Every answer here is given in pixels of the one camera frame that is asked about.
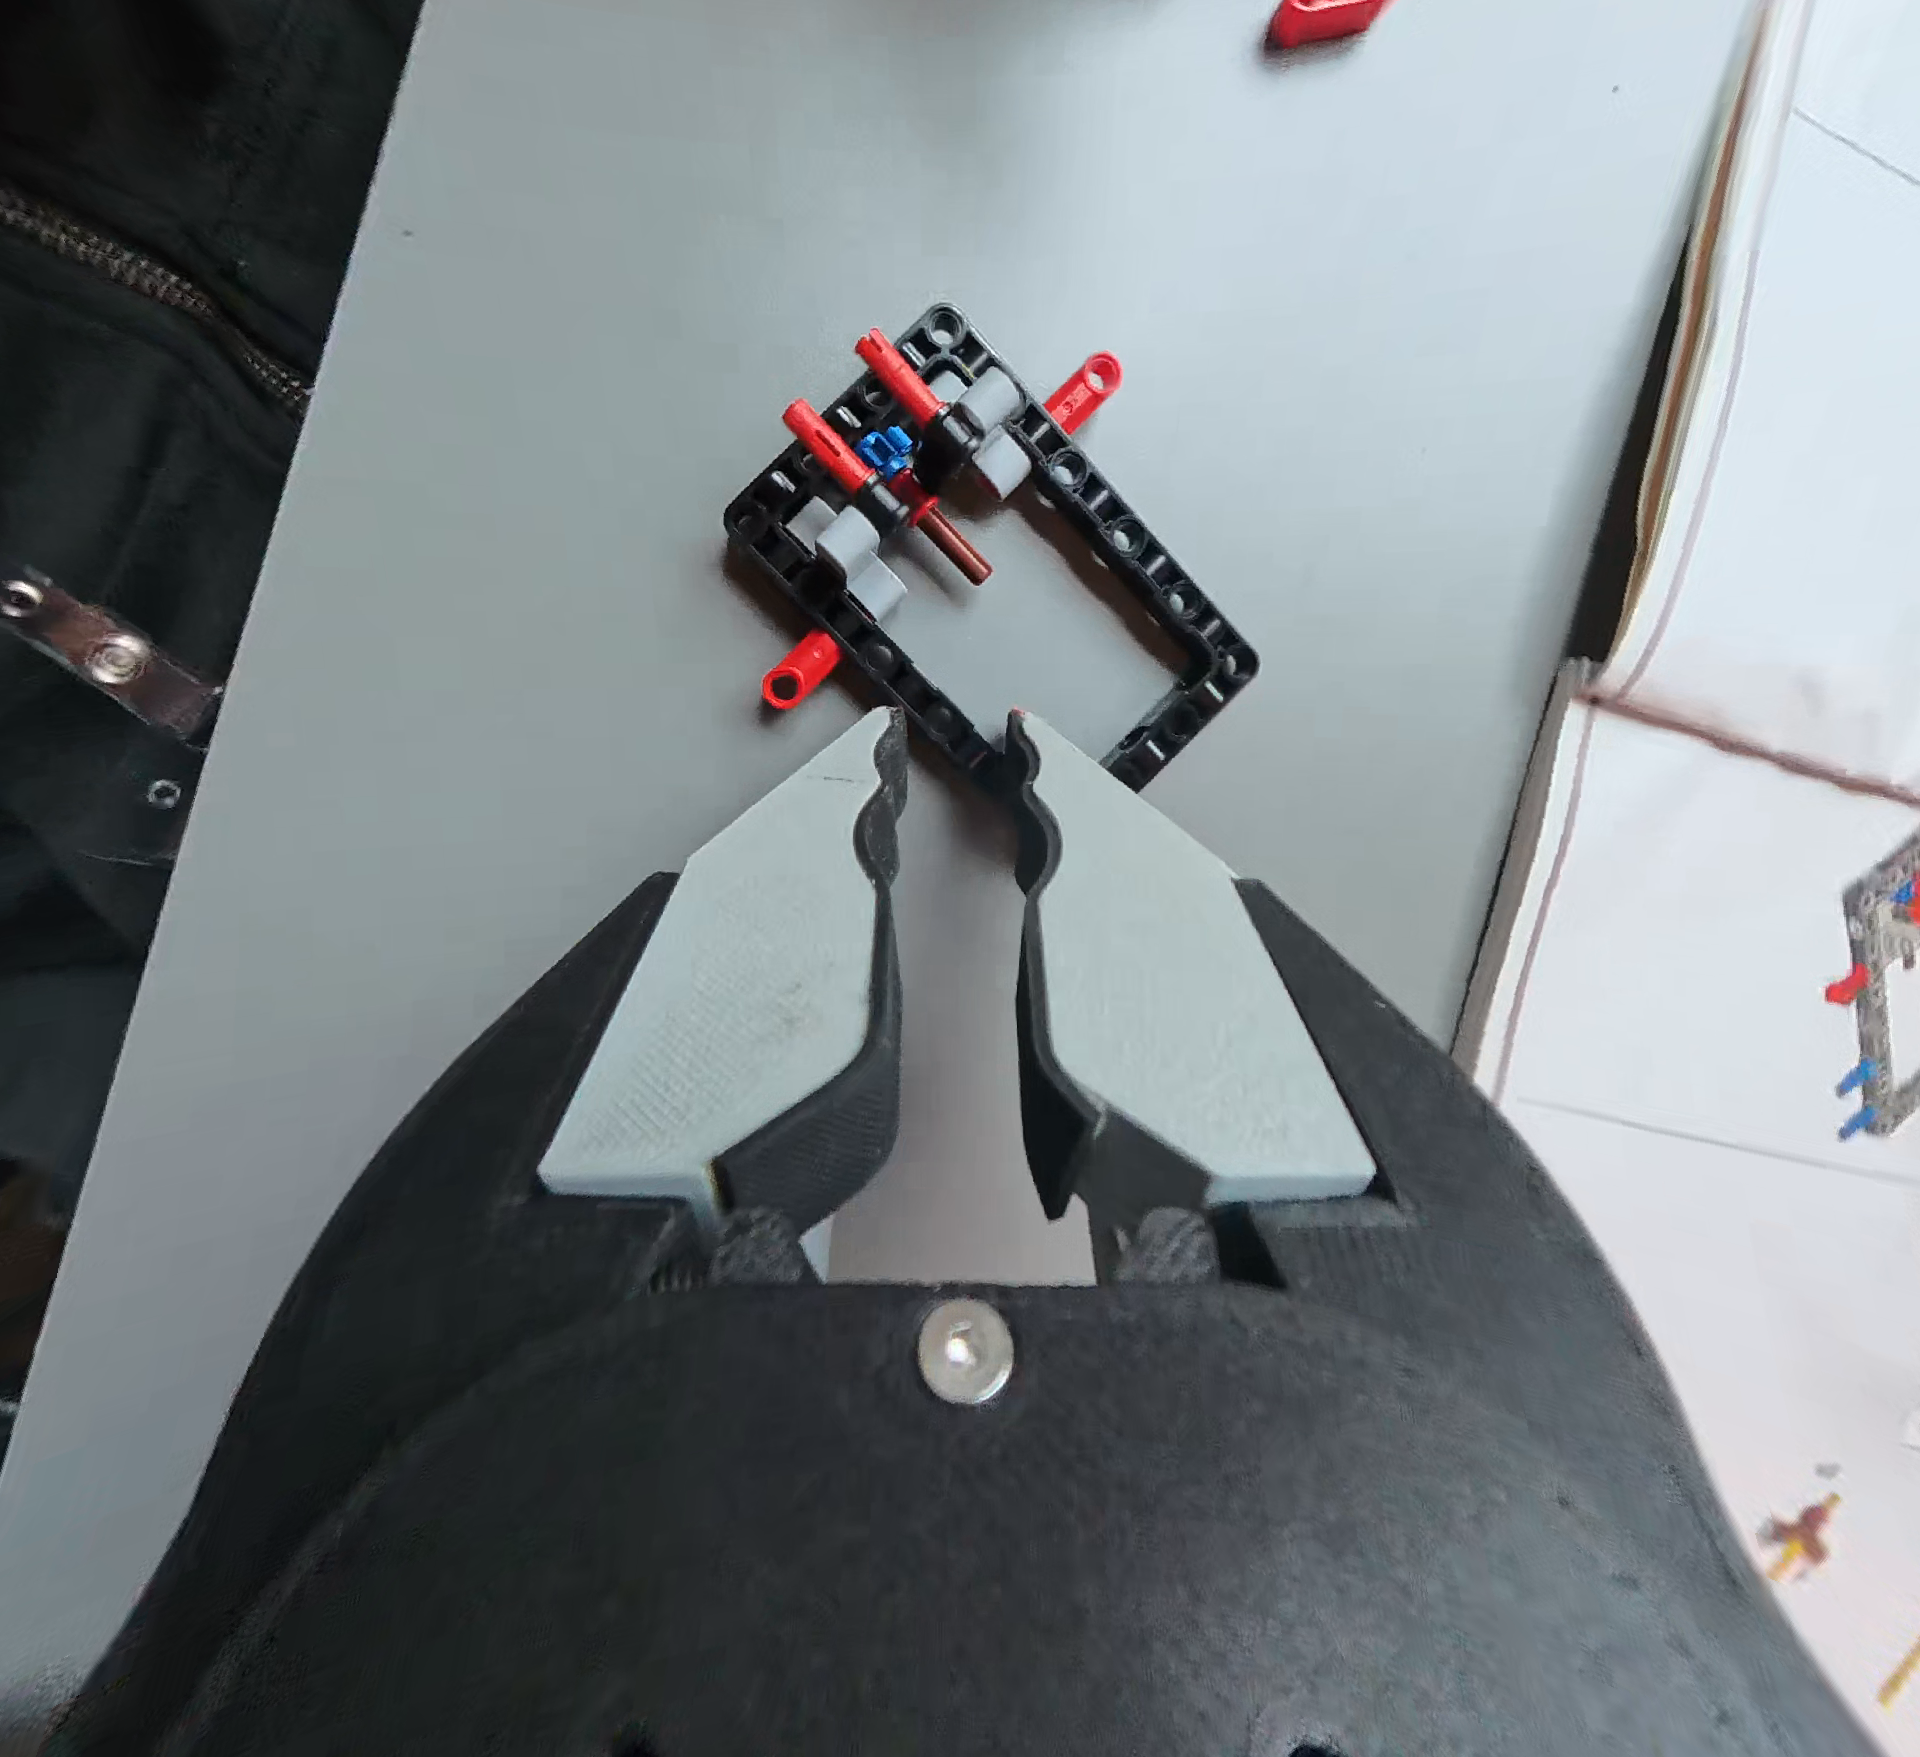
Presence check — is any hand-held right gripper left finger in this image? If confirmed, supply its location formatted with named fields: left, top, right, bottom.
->
left=534, top=709, right=911, bottom=1216

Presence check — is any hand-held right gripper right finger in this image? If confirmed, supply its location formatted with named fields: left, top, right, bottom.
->
left=1003, top=712, right=1377, bottom=1221

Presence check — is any black lego frame assembly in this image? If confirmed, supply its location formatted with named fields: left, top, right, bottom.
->
left=722, top=302, right=1259, bottom=795

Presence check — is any lego instruction booklet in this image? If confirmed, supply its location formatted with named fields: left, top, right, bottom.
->
left=1451, top=0, right=1920, bottom=1757

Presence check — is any person's black jacket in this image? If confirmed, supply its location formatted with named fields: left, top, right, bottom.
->
left=0, top=0, right=469, bottom=1413

